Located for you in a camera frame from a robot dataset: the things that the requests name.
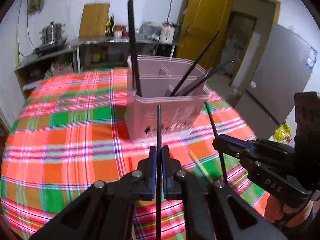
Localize pink plastic basket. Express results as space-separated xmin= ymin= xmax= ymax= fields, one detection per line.
xmin=124 ymin=54 xmax=213 ymax=146

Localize wooden cutting board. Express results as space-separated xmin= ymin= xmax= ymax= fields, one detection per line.
xmin=78 ymin=3 xmax=111 ymax=38

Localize black chopsticks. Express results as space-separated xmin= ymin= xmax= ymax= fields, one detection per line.
xmin=172 ymin=27 xmax=222 ymax=97

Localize single black chopstick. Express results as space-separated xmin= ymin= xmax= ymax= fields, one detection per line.
xmin=185 ymin=70 xmax=219 ymax=96
xmin=204 ymin=101 xmax=229 ymax=185
xmin=179 ymin=67 xmax=214 ymax=96
xmin=127 ymin=0 xmax=143 ymax=97
xmin=156 ymin=104 xmax=163 ymax=240

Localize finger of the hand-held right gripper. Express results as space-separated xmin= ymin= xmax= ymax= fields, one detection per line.
xmin=224 ymin=134 xmax=258 ymax=148
xmin=212 ymin=135 xmax=250 ymax=158

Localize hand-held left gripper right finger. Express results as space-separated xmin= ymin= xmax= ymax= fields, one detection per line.
xmin=162 ymin=145 xmax=288 ymax=240

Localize grey refrigerator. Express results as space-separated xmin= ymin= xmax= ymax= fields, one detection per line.
xmin=234 ymin=22 xmax=320 ymax=142

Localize white kitchen appliance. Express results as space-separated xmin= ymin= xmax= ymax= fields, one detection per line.
xmin=138 ymin=21 xmax=162 ymax=41

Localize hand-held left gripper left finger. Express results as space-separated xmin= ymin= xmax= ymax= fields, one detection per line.
xmin=29 ymin=145 xmax=157 ymax=240

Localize pink bag with greens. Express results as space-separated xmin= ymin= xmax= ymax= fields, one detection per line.
xmin=51 ymin=58 xmax=73 ymax=76

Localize yellow packet under counter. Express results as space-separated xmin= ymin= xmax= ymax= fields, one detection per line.
xmin=90 ymin=50 xmax=102 ymax=64

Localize black wall cable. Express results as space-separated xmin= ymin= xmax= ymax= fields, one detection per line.
xmin=166 ymin=0 xmax=178 ymax=23

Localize steel steamer pot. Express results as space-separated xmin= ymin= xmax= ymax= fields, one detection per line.
xmin=38 ymin=21 xmax=67 ymax=45

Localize yellow snack bag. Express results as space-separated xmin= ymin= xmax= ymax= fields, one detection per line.
xmin=272 ymin=122 xmax=293 ymax=143

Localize plaid tablecloth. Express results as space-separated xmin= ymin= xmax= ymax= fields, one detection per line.
xmin=0 ymin=67 xmax=267 ymax=240

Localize light wooden chopstick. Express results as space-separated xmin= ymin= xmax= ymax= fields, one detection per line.
xmin=189 ymin=150 xmax=215 ymax=183

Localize metal kitchen counter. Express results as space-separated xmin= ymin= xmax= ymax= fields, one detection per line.
xmin=14 ymin=36 xmax=183 ymax=98

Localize person's right hand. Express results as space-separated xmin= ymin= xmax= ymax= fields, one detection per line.
xmin=265 ymin=194 xmax=314 ymax=231

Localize yellow wooden door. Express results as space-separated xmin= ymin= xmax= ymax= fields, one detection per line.
xmin=174 ymin=0 xmax=234 ymax=71

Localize black gas stove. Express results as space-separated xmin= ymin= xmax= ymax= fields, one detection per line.
xmin=33 ymin=39 xmax=70 ymax=56

